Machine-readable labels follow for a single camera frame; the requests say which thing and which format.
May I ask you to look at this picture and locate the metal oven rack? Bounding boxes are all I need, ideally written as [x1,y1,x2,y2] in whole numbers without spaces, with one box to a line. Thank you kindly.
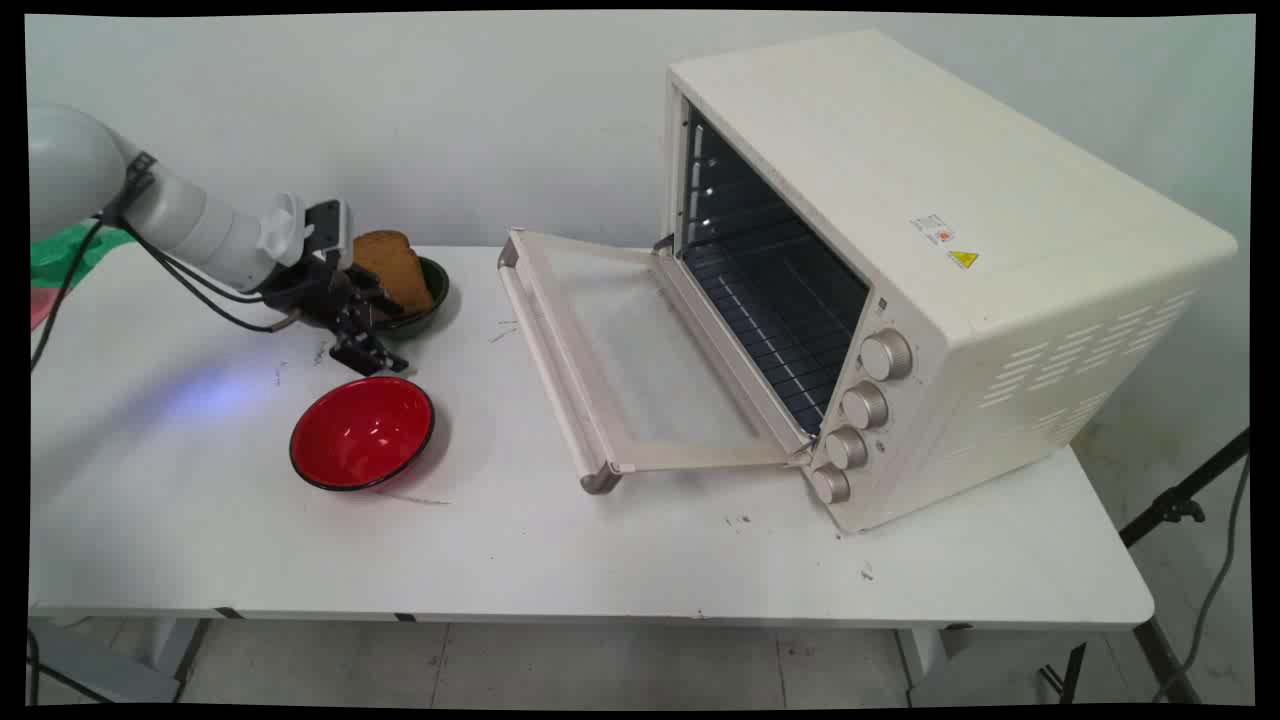
[682,240,867,433]

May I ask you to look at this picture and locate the dark green bowl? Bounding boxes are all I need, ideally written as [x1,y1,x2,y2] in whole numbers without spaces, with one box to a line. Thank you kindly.
[374,256,450,332]

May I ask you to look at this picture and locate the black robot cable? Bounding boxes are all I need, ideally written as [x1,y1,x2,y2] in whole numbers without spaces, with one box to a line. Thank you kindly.
[30,152,301,373]

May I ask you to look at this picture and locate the grey hanging cable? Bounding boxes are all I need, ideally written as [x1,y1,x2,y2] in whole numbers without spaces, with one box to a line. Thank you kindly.
[1152,455,1251,701]

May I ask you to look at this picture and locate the glass oven door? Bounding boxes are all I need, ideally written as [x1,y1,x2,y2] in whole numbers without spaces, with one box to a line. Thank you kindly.
[497,229,813,495]

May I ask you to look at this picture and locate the brown bread slice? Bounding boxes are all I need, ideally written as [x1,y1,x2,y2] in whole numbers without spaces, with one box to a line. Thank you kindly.
[352,230,434,316]

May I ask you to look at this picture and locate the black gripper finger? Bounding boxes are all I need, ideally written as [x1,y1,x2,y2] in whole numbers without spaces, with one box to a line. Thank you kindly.
[330,306,409,377]
[352,268,405,321]

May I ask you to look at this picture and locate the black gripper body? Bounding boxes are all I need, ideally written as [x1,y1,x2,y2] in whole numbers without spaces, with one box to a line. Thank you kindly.
[262,255,373,329]

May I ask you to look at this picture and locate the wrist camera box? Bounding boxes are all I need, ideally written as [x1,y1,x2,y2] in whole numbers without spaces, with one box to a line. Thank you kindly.
[304,199,353,271]

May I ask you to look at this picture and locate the black tripod stand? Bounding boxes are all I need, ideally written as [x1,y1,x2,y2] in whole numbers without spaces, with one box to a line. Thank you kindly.
[1040,428,1251,705]

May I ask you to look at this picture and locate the green cloth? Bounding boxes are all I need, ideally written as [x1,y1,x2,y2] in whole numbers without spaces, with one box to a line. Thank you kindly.
[30,224,136,291]

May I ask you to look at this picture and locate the cream toaster oven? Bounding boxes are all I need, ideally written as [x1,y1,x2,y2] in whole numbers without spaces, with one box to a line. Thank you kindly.
[660,28,1239,535]

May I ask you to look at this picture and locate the red bowl black rim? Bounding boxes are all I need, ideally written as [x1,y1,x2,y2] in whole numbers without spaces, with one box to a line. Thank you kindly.
[289,376,436,492]

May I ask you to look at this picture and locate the white table leg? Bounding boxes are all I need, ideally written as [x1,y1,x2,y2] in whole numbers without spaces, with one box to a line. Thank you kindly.
[28,616,211,705]
[895,626,1086,707]

